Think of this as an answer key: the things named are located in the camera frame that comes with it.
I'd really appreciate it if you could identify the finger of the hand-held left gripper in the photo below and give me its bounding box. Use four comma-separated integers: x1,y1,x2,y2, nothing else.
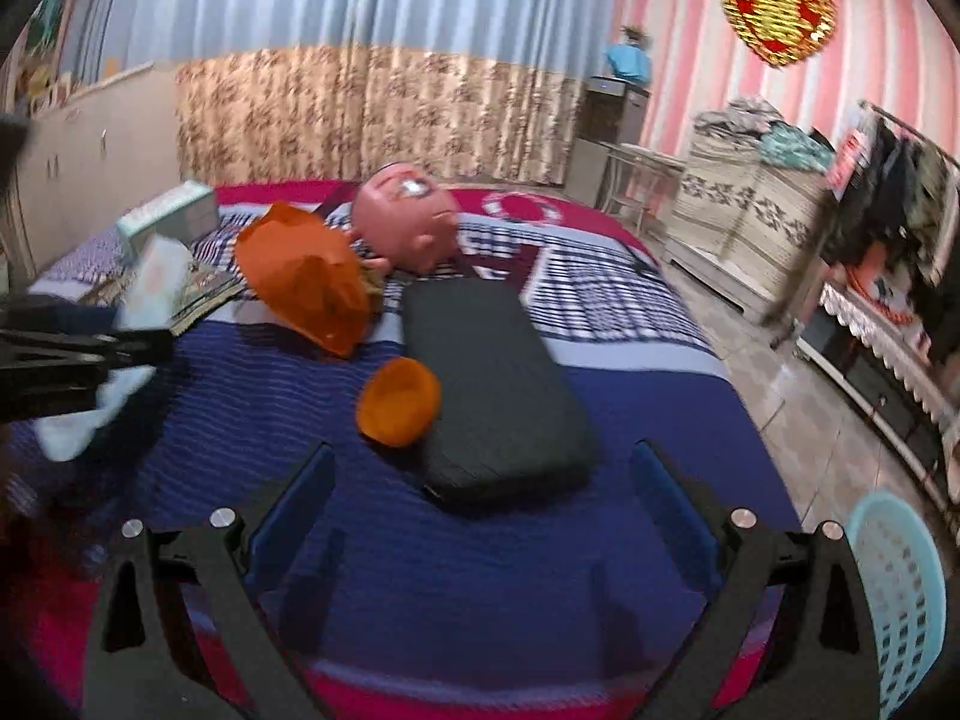
0,298,122,332
0,328,175,422

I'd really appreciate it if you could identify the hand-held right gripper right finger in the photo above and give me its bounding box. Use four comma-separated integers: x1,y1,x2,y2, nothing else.
630,439,880,720

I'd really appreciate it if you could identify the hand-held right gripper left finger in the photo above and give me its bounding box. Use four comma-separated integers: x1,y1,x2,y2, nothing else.
81,441,337,720

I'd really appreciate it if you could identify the orange peel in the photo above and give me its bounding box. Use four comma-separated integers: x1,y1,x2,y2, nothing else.
355,357,442,445

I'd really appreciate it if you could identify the orange plastic bag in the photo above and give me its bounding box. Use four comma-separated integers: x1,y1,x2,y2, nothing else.
234,201,374,359

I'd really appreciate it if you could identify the light blue plastic basket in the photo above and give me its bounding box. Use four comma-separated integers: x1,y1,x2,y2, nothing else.
846,491,947,720

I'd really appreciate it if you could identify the teal cardboard box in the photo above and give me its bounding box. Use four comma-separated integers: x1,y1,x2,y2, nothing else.
116,181,220,260

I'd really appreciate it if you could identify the white cupboard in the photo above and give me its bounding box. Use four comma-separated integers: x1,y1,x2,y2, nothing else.
0,64,181,278

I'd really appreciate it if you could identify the black case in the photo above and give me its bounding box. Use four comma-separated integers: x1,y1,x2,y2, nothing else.
401,279,601,507

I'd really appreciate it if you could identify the white plastic cabinet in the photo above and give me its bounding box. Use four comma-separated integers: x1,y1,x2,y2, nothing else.
664,240,781,323

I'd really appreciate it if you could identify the low dark cabinet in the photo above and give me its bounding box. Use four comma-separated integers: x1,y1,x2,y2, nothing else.
795,281,960,511

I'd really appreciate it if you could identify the white lace cloth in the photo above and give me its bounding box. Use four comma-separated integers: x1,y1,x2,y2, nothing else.
817,281,960,436

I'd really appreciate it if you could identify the covered cabinet with laundry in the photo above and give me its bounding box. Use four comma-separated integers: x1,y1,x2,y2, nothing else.
667,131,830,301

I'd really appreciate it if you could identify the red and white ornament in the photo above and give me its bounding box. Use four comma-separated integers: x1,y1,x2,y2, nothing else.
855,255,916,323

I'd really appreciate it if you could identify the small folding table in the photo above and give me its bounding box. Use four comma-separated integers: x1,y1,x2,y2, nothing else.
600,142,687,237

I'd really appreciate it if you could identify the blue and floral curtain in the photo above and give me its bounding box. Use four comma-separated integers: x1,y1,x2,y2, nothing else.
60,0,623,188

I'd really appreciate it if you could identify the row of hanging clothes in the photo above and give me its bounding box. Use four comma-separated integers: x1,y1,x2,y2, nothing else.
825,109,960,368

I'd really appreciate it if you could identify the grey water dispenser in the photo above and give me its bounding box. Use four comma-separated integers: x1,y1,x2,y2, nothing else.
566,76,652,203

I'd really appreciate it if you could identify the teal clothes pile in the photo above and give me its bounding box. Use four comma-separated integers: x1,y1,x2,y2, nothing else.
761,124,837,173

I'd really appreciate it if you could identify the pink hanging bag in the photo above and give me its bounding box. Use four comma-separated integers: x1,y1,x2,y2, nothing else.
825,120,871,200

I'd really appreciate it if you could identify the grey clothes pile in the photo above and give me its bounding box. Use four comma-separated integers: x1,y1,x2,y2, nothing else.
694,96,785,140

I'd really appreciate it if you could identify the blue cloth covered bottle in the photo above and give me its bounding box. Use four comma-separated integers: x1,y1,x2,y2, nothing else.
606,41,653,85

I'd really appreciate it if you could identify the red gold heart decoration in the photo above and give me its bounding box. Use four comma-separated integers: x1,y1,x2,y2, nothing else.
721,0,839,70

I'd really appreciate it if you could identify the green wall picture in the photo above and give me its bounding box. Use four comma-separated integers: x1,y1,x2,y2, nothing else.
19,0,83,98

